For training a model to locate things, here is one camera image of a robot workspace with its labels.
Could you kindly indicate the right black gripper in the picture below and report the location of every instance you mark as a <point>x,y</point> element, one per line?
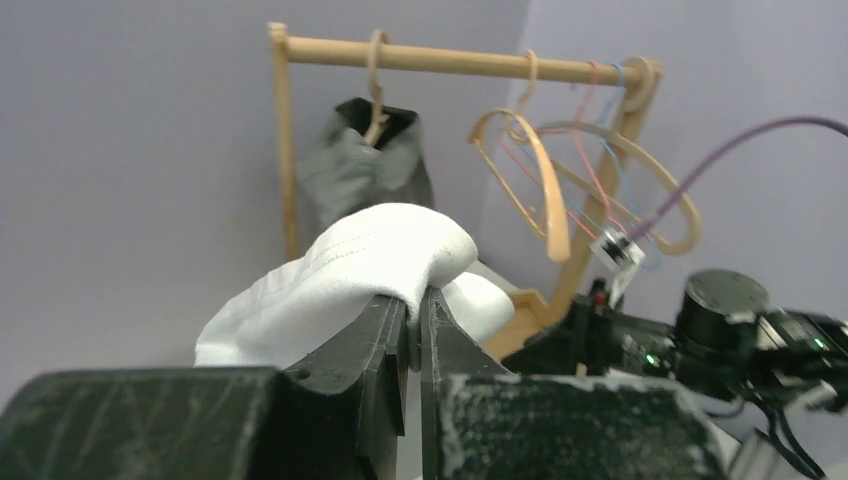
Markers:
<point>480,421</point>

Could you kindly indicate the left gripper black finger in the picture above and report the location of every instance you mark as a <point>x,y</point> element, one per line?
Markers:
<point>335,414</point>

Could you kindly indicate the white garment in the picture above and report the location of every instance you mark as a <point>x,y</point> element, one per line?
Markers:
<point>395,249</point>

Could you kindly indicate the blue wire hanger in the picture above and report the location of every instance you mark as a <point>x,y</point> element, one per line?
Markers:
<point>603,121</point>

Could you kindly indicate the grey pleated skirt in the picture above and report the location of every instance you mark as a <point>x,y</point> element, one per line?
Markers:
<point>343,173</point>

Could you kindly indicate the pink wire hanger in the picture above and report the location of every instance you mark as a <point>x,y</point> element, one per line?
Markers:
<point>583,159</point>

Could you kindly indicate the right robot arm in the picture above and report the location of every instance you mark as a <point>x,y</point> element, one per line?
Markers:
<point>727,343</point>

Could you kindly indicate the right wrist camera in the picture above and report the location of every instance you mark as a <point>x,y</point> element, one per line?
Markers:
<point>622,257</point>

